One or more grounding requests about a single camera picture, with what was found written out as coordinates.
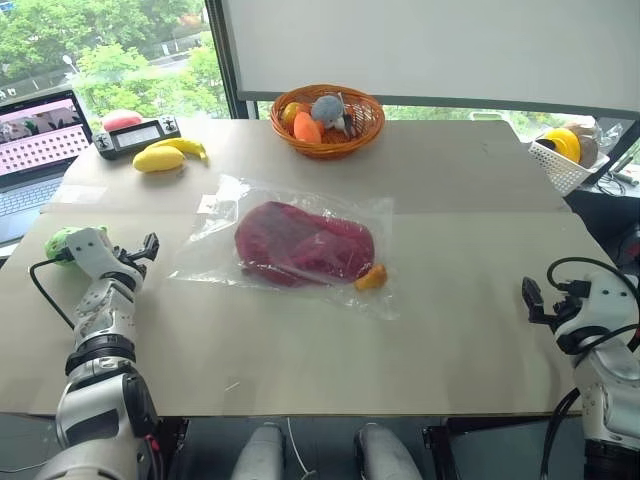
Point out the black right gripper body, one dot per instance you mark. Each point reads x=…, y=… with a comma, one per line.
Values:
x=562, y=312

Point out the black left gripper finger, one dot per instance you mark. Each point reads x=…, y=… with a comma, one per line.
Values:
x=151, y=240
x=151, y=255

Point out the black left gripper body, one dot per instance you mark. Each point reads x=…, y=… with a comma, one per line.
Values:
x=129, y=261

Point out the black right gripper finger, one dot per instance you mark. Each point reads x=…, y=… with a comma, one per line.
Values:
x=532, y=292
x=539, y=314

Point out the clear plastic bag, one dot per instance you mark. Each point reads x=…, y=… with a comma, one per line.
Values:
x=215, y=250

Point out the orange toy drumstick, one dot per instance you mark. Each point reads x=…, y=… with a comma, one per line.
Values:
x=371, y=278

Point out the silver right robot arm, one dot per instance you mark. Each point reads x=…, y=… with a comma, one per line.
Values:
x=615, y=380

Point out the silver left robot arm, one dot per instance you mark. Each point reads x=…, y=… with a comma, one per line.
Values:
x=100, y=320

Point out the green plush toy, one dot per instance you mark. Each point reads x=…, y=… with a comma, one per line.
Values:
x=57, y=245

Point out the yellow toy mango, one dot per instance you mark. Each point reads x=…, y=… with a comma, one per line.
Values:
x=157, y=160

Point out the red and black device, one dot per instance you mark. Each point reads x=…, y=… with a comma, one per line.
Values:
x=632, y=247

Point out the yellow toy banana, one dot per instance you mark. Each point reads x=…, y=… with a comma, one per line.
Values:
x=190, y=146

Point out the black remote controller with screen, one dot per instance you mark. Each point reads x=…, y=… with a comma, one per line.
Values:
x=135, y=136

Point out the black side table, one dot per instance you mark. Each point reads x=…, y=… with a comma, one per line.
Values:
x=600, y=210

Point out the red plush toy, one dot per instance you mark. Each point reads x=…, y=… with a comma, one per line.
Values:
x=120, y=120

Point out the white plastic basket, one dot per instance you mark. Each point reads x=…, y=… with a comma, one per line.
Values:
x=555, y=167

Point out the open laptop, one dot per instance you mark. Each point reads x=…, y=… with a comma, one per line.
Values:
x=35, y=150

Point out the yellow round toy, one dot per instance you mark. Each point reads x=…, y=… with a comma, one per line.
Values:
x=565, y=142

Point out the brown round toy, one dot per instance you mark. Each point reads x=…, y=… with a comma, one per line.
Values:
x=590, y=145

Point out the crumpled clear wrapper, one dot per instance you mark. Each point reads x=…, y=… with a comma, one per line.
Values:
x=609, y=132

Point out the yellow orange toy fruit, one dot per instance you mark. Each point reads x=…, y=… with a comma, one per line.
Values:
x=290, y=112

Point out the orange toy carrot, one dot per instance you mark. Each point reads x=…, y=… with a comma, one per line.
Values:
x=306, y=127

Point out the dark window pillar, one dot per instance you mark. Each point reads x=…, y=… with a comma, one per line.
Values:
x=220, y=60

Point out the orange wicker basket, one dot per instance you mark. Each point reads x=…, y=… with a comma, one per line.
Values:
x=327, y=147

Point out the grey rounded shape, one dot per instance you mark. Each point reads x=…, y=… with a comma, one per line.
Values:
x=260, y=450
x=385, y=450

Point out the grey plush toy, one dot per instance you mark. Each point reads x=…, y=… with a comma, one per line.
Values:
x=326, y=109

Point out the white board panel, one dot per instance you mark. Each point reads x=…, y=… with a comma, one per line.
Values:
x=425, y=45

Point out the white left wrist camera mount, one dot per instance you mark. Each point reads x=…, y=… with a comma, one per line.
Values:
x=90, y=250

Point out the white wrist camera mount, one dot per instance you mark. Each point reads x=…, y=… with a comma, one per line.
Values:
x=612, y=300
x=90, y=250

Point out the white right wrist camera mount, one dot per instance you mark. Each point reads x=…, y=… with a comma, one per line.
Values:
x=612, y=300

